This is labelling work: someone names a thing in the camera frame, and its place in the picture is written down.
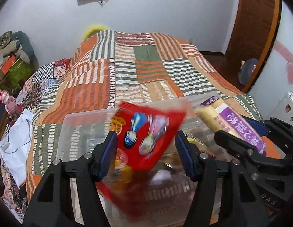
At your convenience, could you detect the clear plastic storage bin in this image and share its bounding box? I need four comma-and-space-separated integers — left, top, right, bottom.
57, 92, 229, 226

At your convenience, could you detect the wooden door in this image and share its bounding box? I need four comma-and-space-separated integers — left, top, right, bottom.
226, 0, 282, 93

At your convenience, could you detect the orange box on pile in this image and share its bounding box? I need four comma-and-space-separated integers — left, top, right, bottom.
0, 55, 16, 81

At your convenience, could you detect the yellow headboard arch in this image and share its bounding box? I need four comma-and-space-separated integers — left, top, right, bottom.
82, 24, 108, 41

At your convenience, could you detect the purple label roll cake pack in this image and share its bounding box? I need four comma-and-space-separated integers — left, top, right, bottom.
195, 96, 266, 155

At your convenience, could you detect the white cloth on bed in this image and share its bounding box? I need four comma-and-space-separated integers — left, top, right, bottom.
0, 109, 34, 187

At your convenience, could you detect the green cardboard box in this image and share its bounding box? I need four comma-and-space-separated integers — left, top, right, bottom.
0, 58, 36, 96

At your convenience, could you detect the checkered patchwork sheet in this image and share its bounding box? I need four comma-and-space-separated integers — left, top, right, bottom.
0, 59, 69, 223

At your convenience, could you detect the striped patchwork bed quilt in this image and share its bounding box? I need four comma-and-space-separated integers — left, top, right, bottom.
26, 30, 261, 196

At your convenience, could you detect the white appliance with stickers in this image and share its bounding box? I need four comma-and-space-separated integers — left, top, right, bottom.
268, 91, 293, 124

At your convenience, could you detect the red cartoon snack bag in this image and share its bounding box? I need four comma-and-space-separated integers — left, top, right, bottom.
96, 101, 186, 217

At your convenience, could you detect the pink rabbit toy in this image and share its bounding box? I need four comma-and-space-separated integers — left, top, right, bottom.
0, 90, 17, 116

